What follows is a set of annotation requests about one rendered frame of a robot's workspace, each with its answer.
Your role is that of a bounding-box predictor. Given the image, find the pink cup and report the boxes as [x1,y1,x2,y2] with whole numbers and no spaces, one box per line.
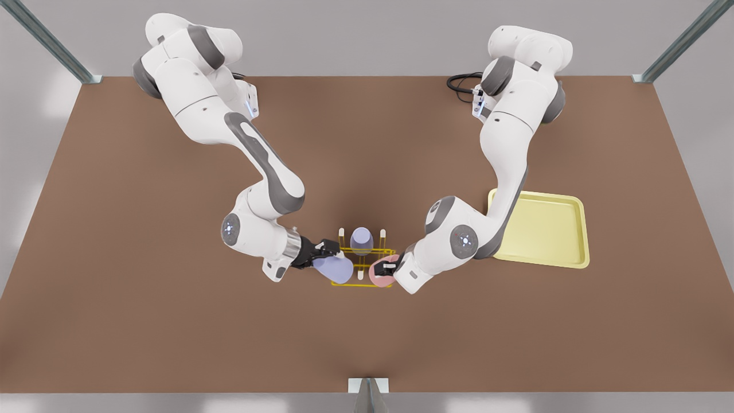
[369,255,401,287]

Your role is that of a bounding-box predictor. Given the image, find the light blue cup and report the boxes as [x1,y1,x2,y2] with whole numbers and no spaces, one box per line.
[313,256,354,285]

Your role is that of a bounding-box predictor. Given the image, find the lavender cup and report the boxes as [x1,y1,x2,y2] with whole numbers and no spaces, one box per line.
[350,227,374,255]

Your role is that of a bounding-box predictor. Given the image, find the yellow tray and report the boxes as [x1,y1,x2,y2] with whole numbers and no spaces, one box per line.
[487,189,590,269]

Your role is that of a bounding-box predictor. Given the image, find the yellow wire cup rack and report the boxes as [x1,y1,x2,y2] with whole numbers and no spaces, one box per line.
[330,227,397,288]

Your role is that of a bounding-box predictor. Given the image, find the silver frame post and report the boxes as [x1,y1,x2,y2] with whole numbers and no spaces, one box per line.
[348,378,389,413]
[0,0,103,85]
[632,0,734,84]

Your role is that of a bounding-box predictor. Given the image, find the black cable loop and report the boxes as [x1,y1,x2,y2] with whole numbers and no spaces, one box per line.
[447,72,485,104]

